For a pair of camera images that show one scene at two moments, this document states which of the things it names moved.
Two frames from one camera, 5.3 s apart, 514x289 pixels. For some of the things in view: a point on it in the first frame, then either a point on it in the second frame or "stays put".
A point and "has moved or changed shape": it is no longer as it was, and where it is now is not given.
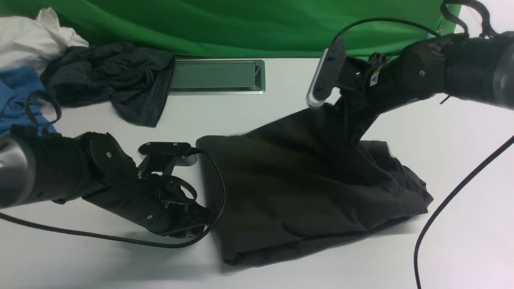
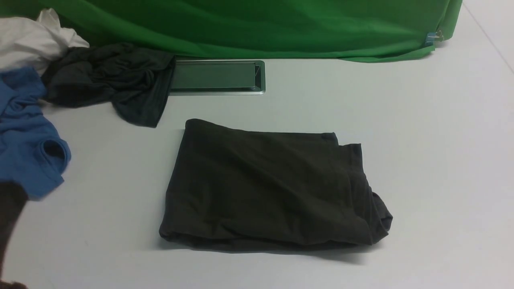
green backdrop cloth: x=246 y=29 stays put
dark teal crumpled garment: x=133 y=83 stays put
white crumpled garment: x=37 y=42 stays put
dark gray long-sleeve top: x=300 y=180 has moved or changed shape
